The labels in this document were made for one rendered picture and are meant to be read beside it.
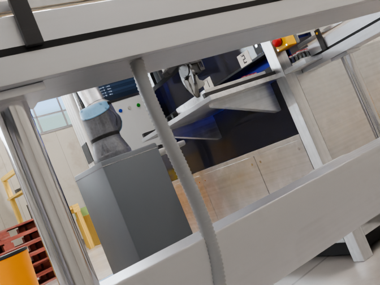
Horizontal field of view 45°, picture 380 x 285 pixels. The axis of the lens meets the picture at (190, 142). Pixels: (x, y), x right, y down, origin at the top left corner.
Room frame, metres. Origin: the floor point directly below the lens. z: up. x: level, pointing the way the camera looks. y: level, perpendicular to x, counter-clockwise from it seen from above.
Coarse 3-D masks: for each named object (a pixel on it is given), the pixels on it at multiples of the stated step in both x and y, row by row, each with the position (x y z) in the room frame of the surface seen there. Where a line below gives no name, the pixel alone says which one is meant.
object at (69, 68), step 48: (48, 0) 0.65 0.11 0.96; (96, 0) 0.70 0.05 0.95; (144, 0) 0.71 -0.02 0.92; (192, 0) 0.75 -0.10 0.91; (240, 0) 0.81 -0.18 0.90; (288, 0) 0.87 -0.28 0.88; (336, 0) 0.94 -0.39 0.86; (0, 48) 0.58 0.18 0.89; (48, 48) 0.61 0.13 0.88; (96, 48) 0.65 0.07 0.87; (144, 48) 0.69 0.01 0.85; (192, 48) 0.78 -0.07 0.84; (240, 48) 0.94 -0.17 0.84; (48, 96) 0.71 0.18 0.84
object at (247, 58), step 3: (246, 51) 2.10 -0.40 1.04; (240, 54) 2.14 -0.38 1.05; (243, 54) 2.12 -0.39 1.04; (246, 54) 2.11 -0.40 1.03; (237, 57) 2.16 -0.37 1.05; (240, 57) 2.15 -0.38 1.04; (243, 57) 2.13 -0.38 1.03; (246, 57) 2.11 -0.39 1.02; (249, 57) 2.10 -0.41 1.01; (240, 60) 2.15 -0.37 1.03; (246, 60) 2.12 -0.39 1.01; (249, 60) 2.10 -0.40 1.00; (240, 63) 2.16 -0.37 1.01; (243, 63) 2.14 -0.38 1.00; (246, 63) 2.13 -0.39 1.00; (243, 66) 2.15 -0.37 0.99
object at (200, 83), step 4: (196, 76) 1.86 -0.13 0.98; (192, 80) 1.84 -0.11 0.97; (196, 80) 1.86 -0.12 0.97; (200, 80) 1.87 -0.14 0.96; (192, 84) 1.85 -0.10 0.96; (196, 84) 1.84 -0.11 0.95; (200, 84) 1.86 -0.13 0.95; (204, 84) 1.87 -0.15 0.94; (192, 88) 1.86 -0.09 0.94; (196, 88) 1.85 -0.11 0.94; (196, 92) 1.85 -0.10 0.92; (196, 96) 1.87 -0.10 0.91
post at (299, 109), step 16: (272, 48) 1.97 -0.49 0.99; (272, 64) 2.00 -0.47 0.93; (288, 64) 1.99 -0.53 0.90; (288, 80) 1.97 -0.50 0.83; (288, 96) 1.99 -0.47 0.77; (304, 96) 2.00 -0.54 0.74; (304, 112) 1.98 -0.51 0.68; (304, 128) 1.98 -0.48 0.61; (304, 144) 2.01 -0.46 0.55; (320, 144) 1.98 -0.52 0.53; (320, 160) 1.97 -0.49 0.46; (352, 240) 1.98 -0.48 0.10; (352, 256) 2.01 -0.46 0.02; (368, 256) 1.98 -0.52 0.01
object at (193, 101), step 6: (264, 72) 2.00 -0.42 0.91; (246, 78) 1.94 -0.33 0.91; (222, 84) 1.87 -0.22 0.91; (228, 84) 1.89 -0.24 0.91; (204, 90) 1.82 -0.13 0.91; (210, 90) 1.84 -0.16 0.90; (186, 102) 1.96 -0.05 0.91; (192, 102) 1.92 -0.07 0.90; (180, 108) 2.01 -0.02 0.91; (186, 108) 1.97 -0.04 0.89
